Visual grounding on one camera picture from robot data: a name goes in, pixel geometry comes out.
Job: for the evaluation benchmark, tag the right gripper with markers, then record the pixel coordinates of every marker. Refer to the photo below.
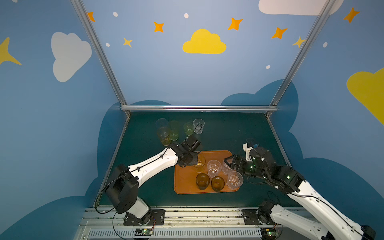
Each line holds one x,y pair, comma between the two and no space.
237,163

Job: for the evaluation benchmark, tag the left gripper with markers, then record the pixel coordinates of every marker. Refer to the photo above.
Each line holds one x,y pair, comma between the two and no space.
188,154

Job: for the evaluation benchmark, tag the clear faceted glass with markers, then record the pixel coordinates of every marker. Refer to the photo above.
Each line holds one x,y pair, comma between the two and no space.
198,126
214,167
235,180
227,168

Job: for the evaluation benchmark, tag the short yellow glass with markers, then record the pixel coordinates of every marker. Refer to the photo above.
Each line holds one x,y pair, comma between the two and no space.
200,166

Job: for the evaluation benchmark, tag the orange plastic tray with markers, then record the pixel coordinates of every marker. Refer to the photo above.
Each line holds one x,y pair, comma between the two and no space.
185,178

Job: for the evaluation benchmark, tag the small olive textured cup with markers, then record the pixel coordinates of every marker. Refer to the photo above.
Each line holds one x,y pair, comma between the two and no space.
217,183

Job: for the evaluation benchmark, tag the dark olive textured cup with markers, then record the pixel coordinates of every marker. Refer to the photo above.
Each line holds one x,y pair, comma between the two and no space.
202,181

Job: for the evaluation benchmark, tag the clear faceted glass back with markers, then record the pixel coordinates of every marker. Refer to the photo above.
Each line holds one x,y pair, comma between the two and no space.
198,126

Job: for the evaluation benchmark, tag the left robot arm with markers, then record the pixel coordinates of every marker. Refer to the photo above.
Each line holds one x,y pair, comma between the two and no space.
122,187

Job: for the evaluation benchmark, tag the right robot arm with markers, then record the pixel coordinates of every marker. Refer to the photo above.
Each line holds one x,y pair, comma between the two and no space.
329,223

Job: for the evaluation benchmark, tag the short green glass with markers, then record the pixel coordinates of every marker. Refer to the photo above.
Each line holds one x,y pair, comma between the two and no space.
188,128

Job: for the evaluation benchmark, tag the tall amber glass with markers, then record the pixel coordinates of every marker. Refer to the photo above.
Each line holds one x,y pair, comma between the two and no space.
164,135

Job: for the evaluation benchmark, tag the tall green glass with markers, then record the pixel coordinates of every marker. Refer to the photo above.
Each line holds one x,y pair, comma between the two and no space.
174,130

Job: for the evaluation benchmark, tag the tall clear bluish glass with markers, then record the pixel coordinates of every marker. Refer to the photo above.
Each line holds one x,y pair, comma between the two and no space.
162,123

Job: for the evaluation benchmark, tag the right controller board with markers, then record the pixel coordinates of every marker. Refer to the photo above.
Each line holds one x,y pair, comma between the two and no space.
269,234

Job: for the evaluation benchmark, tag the controller board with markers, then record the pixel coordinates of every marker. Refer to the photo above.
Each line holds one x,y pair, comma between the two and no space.
269,234
143,232

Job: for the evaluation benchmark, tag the left controller board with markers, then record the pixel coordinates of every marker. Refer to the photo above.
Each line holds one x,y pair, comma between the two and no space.
143,232

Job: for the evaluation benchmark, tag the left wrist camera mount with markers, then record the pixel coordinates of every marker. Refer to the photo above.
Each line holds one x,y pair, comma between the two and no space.
191,144

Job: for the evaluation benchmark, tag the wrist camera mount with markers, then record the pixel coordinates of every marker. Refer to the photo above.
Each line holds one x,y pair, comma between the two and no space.
191,144
247,147

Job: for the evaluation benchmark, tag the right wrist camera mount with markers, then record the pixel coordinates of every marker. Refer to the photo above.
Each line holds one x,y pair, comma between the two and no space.
247,147

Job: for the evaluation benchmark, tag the aluminium rear frame bar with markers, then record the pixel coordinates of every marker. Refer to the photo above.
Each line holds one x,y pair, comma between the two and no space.
157,108

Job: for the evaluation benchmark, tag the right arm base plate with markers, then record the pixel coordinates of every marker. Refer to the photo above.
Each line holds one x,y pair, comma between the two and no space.
255,217

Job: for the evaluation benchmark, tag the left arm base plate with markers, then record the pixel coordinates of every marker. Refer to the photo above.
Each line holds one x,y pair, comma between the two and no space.
153,217

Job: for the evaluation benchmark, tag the front aluminium rail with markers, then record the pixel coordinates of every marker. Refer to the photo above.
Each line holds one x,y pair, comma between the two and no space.
179,223

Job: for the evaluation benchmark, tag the aluminium right frame post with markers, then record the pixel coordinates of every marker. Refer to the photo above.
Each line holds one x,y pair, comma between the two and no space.
311,37

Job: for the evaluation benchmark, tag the aluminium frame post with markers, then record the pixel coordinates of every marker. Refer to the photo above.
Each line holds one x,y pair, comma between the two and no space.
311,37
87,24

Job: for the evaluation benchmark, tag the aluminium left frame post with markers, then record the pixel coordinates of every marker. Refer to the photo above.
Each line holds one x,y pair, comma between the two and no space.
87,24

